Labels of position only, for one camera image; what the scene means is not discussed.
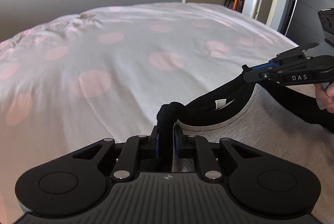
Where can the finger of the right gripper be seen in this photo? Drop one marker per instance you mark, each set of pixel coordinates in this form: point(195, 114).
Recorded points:
point(262, 72)
point(293, 55)

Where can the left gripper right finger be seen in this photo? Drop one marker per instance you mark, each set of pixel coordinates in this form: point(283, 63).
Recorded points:
point(179, 142)

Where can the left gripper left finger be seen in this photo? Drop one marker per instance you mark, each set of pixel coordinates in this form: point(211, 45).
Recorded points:
point(153, 142)

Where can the grey and black sweater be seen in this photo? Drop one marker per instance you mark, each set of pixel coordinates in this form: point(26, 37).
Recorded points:
point(269, 117)

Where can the person's right hand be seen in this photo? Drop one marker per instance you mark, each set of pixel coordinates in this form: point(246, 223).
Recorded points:
point(324, 97)

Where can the pink dotted bed sheet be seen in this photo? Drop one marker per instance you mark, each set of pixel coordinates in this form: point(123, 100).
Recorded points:
point(106, 72)

